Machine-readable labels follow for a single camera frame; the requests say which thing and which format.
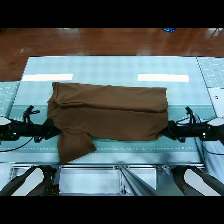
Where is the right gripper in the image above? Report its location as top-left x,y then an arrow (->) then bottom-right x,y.
161,120 -> 181,142

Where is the silver frame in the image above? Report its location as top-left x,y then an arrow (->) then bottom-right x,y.
9,162 -> 209,197

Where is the black cable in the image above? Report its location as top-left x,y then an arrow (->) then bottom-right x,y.
199,137 -> 224,156
0,135 -> 35,153

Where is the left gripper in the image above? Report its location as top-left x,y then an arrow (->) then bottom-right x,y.
42,118 -> 63,141

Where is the brown T-shirt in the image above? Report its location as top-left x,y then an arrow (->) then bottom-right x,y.
47,81 -> 169,165

